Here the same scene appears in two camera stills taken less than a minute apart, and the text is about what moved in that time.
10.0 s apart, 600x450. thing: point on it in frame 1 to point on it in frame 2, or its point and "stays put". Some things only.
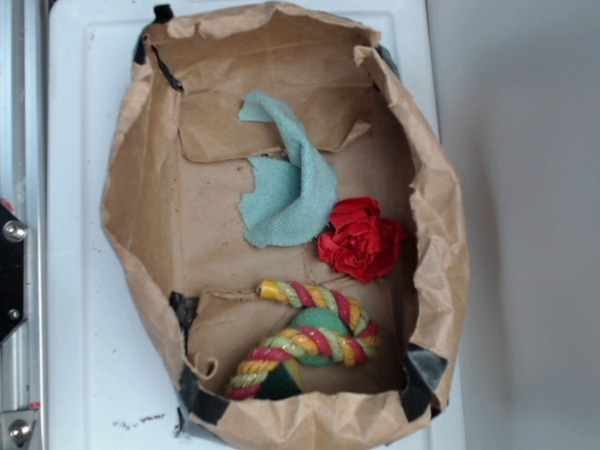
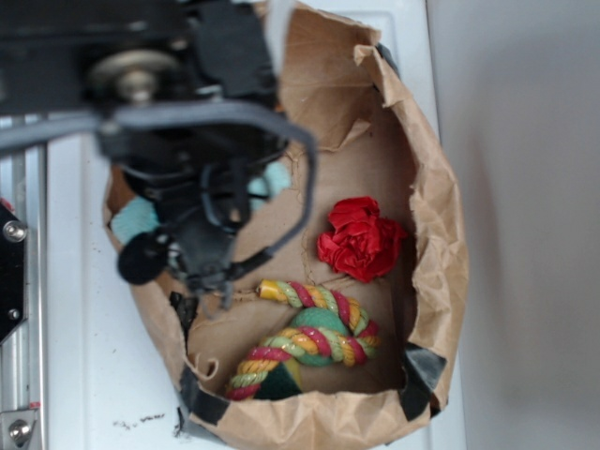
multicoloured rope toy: [344, 348] stays put
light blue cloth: [287, 202] to [135, 216]
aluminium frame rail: [23, 185] stays put
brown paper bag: [290, 226] stays put
